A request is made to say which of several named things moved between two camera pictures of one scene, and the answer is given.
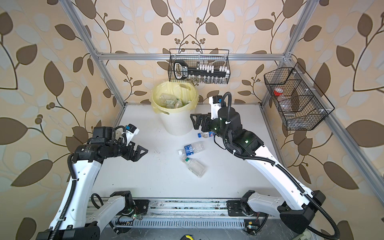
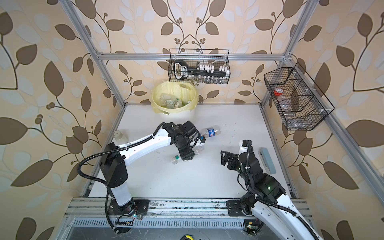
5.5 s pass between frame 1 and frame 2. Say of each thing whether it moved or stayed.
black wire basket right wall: stayed
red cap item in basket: stayed
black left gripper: moved
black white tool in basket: stayed
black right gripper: moved
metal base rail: stayed
